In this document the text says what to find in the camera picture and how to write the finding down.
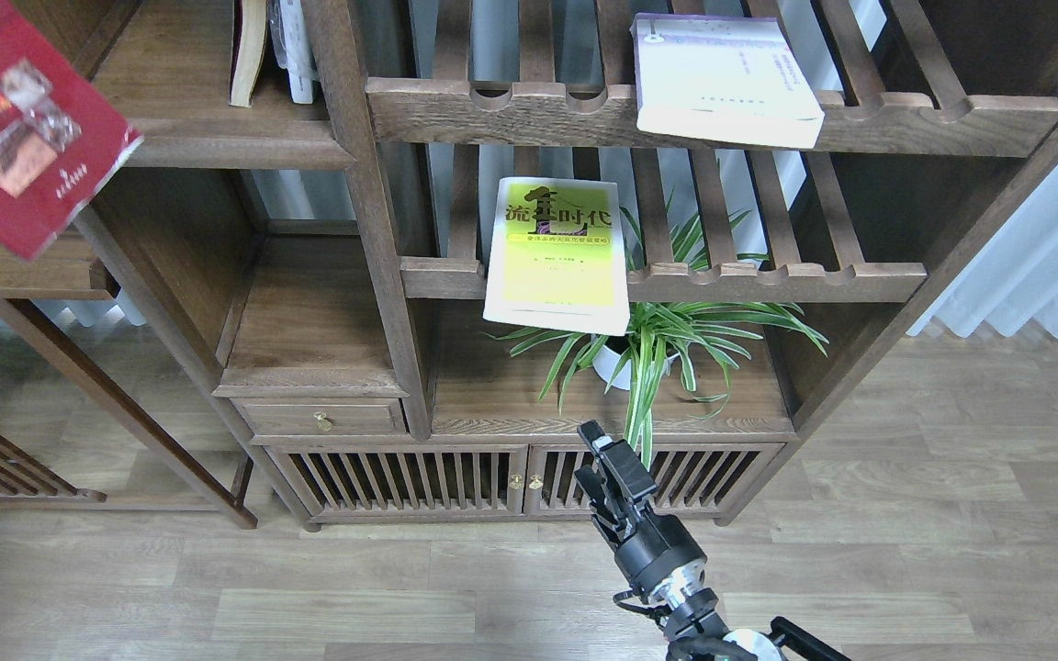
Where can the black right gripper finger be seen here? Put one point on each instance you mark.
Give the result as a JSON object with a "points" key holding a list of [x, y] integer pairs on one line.
{"points": [[606, 513], [620, 466]]}

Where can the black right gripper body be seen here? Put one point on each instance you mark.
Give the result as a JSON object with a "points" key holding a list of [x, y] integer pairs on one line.
{"points": [[659, 558]]}

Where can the white purple cover book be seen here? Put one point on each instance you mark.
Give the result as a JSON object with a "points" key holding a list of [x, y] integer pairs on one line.
{"points": [[725, 79]]}

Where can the red cover book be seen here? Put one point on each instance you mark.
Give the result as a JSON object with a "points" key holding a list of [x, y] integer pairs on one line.
{"points": [[60, 139]]}

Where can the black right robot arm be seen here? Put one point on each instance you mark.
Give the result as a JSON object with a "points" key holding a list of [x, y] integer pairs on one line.
{"points": [[695, 631]]}

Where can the white plant pot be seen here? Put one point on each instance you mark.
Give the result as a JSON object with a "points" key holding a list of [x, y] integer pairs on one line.
{"points": [[610, 365]]}

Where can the green spider plant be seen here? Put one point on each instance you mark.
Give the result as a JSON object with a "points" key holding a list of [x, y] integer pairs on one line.
{"points": [[656, 332]]}

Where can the yellow green cover book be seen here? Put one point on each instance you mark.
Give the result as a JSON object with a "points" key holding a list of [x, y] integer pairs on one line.
{"points": [[557, 257]]}

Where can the brass drawer knob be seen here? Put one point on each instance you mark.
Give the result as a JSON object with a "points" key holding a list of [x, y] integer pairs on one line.
{"points": [[322, 422]]}

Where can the dark wooden bookshelf unit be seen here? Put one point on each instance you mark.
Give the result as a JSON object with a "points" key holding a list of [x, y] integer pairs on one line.
{"points": [[327, 259]]}

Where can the white curtain right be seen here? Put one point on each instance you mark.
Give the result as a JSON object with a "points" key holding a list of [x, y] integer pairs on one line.
{"points": [[1012, 280]]}

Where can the upright white book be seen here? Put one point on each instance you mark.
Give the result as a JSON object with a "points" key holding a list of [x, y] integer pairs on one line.
{"points": [[293, 52]]}

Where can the upright cream paged book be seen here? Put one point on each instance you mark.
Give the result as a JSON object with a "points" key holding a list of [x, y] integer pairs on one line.
{"points": [[248, 49]]}

